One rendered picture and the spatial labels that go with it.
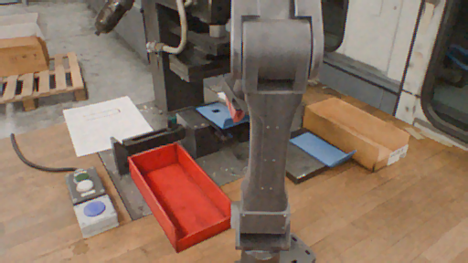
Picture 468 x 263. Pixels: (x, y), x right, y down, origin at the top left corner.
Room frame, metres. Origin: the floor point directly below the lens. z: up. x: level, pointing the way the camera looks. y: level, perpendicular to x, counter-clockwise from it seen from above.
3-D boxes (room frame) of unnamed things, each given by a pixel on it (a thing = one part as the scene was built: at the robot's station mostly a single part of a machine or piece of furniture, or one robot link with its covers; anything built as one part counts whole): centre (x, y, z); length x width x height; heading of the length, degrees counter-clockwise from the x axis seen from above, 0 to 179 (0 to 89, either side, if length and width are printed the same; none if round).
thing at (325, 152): (0.70, -0.22, 0.93); 0.15 x 0.07 x 0.03; 35
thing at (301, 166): (0.70, -0.17, 0.91); 0.17 x 0.16 x 0.02; 122
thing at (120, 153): (0.65, 0.25, 0.95); 0.06 x 0.03 x 0.09; 122
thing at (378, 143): (0.77, -0.31, 0.93); 0.25 x 0.13 x 0.08; 32
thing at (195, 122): (0.79, 0.04, 0.98); 0.20 x 0.10 x 0.01; 122
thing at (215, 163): (0.87, 0.06, 0.88); 0.65 x 0.50 x 0.03; 122
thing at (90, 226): (0.48, 0.27, 0.90); 0.07 x 0.07 x 0.06; 32
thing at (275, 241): (0.37, -0.04, 1.00); 0.09 x 0.06 x 0.06; 89
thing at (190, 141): (0.79, 0.04, 0.94); 0.20 x 0.10 x 0.07; 122
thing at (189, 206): (0.54, 0.12, 0.93); 0.25 x 0.12 x 0.06; 32
